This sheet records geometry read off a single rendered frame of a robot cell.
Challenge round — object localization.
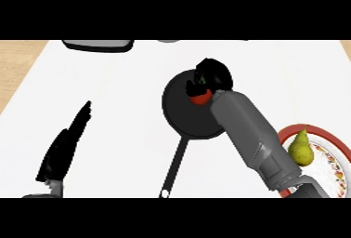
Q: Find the black frying pan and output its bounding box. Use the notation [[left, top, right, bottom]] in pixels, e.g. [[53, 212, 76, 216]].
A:
[[157, 68, 228, 199]]

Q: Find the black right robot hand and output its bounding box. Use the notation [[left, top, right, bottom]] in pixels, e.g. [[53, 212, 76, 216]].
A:
[[184, 58, 234, 97]]

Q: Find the red rimmed patterned plate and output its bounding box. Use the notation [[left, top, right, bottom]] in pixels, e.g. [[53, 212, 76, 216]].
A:
[[277, 124, 351, 199]]

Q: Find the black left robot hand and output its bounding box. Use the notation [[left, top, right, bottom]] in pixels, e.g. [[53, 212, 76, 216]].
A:
[[34, 99, 93, 183]]

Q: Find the green pear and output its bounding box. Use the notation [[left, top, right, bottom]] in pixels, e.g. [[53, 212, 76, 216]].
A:
[[286, 125, 315, 167]]

